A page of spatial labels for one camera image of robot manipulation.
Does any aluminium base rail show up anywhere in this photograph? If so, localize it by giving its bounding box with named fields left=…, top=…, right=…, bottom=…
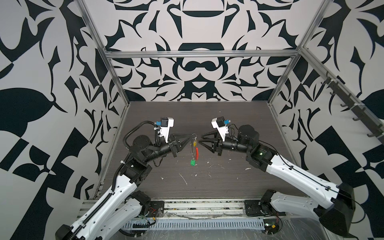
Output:
left=80, top=197, right=301, bottom=217

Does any white slotted cable duct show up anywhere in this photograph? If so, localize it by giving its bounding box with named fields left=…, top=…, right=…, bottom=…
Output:
left=122, top=219, right=265, bottom=231

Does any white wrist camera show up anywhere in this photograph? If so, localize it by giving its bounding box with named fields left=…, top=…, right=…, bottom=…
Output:
left=211, top=117, right=231, bottom=142
left=154, top=118, right=174, bottom=143

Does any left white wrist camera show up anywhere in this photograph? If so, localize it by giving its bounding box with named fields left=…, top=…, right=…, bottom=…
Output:
left=154, top=118, right=174, bottom=143

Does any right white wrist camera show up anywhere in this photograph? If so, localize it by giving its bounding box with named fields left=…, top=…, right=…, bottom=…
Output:
left=211, top=117, right=231, bottom=142

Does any black wall hook rack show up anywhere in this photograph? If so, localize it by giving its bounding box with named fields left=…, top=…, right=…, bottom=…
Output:
left=321, top=72, right=384, bottom=145

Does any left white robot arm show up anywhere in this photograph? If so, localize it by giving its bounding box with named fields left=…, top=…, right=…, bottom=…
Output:
left=55, top=118, right=193, bottom=240

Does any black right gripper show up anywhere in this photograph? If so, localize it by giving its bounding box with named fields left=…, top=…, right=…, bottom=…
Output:
left=200, top=129, right=254, bottom=157

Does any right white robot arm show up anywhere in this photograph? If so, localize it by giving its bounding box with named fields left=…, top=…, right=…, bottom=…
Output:
left=199, top=125, right=358, bottom=238

